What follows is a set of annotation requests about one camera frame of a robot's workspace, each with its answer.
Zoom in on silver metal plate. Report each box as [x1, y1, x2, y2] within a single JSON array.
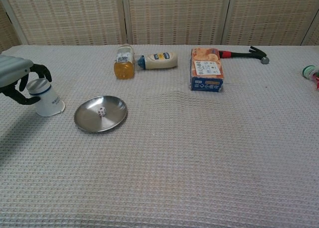
[[73, 95, 129, 134]]

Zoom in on white paper cup blue band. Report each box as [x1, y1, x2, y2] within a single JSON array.
[[26, 78, 66, 117]]

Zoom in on green and red plastic object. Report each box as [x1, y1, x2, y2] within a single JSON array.
[[302, 65, 319, 90]]

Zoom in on woven bamboo folding screen panel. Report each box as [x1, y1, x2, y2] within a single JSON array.
[[123, 0, 233, 46], [221, 0, 319, 46], [0, 0, 127, 46]]

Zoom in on orange and blue cardboard box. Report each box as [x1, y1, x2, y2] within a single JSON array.
[[190, 47, 224, 92]]

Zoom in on beige waffle weave tablecloth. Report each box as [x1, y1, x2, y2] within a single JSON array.
[[0, 44, 319, 228]]

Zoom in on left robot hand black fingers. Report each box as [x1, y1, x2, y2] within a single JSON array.
[[0, 54, 53, 106]]

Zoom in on mayonnaise squeeze bottle blue cap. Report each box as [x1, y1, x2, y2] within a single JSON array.
[[137, 51, 178, 70]]

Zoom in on clear bottle with yellow liquid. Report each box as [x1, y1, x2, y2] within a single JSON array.
[[113, 43, 136, 80]]

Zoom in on claw hammer red black handle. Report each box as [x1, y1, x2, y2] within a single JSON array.
[[218, 45, 270, 65]]

